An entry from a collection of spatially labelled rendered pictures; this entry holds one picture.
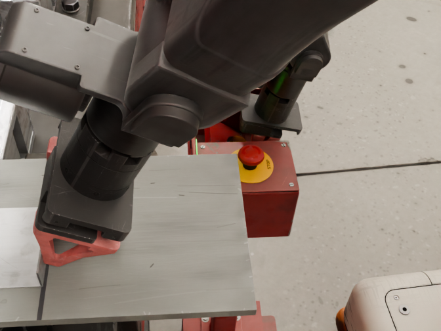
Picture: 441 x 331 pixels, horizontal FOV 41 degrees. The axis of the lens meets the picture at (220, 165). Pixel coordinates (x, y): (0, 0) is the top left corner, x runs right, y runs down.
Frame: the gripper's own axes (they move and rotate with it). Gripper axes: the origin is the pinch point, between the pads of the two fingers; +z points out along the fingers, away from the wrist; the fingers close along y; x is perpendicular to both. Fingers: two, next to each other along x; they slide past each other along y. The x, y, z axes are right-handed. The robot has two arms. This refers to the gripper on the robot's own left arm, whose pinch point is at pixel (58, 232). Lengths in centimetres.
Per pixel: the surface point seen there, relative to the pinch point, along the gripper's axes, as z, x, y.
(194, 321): 73, 54, -37
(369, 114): 53, 118, -122
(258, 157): 7.7, 29.5, -27.5
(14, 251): 2.8, -2.9, 1.1
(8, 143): 8.5, -4.9, -16.2
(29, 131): 14.2, -2.2, -24.6
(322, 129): 61, 102, -115
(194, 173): -4.5, 11.5, -7.8
